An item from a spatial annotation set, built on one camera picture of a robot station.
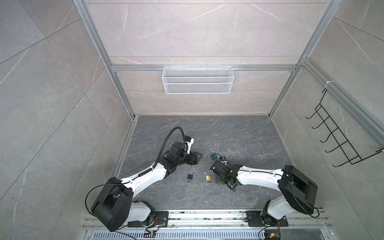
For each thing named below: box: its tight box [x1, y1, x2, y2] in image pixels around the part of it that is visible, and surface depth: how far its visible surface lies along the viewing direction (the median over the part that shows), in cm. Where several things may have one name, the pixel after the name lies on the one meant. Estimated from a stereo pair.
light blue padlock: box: [209, 150, 218, 160], surface depth 98 cm
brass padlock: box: [205, 175, 213, 183], surface depth 89 cm
